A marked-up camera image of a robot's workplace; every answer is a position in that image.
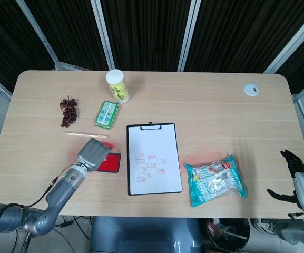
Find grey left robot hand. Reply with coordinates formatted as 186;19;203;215
75;137;112;173

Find red ink pad case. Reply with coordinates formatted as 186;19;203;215
96;141;122;174

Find wrapped wooden chopsticks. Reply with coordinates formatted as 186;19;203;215
64;131;109;139

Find black clipboard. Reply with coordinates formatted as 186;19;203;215
126;121;183;197

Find green tissue pack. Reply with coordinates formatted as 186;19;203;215
93;100;121;130

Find dark red grape bunch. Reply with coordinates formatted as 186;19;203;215
59;95;79;128

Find white stamped paper sheet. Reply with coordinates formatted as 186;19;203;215
128;124;183;195

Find yellow tennis ball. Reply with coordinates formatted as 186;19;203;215
108;83;128;96
113;92;130;104

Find clear tennis ball tube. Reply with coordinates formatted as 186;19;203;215
105;69;131;104

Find black trash bin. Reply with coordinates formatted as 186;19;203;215
207;218;251;250

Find teal snack bag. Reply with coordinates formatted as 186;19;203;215
183;153;248;208

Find grey-blue robot torso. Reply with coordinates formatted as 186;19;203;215
88;216;203;253

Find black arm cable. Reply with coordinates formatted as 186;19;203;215
26;178;59;208

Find white cable grommet cap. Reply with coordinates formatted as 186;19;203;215
243;83;260;96

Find grey partition post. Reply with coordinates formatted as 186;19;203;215
16;0;61;70
263;10;304;74
90;0;116;71
178;0;202;72

